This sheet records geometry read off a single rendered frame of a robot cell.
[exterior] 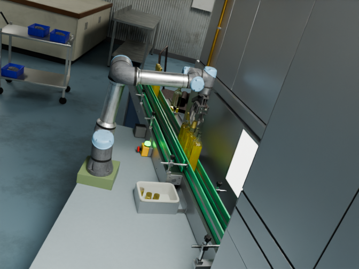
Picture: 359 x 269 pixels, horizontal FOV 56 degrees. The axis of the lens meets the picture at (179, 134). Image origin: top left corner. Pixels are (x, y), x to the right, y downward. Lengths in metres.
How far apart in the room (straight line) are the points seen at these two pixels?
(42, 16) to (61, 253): 5.26
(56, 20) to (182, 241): 5.17
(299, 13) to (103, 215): 1.33
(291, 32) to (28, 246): 2.17
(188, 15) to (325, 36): 7.84
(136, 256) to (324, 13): 1.26
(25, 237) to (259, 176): 2.09
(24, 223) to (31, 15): 4.36
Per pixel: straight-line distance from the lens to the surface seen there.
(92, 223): 1.78
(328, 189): 0.79
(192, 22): 8.66
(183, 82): 1.78
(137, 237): 1.75
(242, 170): 1.77
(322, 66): 0.84
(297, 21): 1.64
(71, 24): 6.34
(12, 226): 2.88
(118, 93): 1.92
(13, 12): 6.69
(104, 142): 1.89
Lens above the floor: 1.94
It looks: 25 degrees down
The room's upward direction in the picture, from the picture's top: 15 degrees clockwise
